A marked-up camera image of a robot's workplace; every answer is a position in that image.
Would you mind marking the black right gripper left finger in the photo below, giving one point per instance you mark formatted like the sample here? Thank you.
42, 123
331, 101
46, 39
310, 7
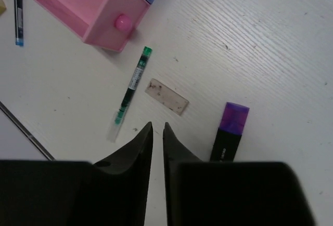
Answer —
115, 190

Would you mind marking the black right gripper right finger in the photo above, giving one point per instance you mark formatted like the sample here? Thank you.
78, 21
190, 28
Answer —
186, 183

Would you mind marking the white eraser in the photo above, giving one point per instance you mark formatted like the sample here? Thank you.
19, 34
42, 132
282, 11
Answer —
166, 96

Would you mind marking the purple cap black highlighter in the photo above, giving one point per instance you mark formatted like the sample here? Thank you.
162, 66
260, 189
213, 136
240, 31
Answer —
229, 132

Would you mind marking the green ink pen refill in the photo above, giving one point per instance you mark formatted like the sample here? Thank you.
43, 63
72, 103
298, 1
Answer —
119, 115

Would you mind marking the pink drawer container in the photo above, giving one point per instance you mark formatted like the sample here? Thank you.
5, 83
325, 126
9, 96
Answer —
108, 24

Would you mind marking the blue ink pen refill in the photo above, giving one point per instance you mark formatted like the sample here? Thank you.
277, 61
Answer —
18, 9

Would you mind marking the small tan eraser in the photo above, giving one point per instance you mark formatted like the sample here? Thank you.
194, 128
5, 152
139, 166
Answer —
2, 7

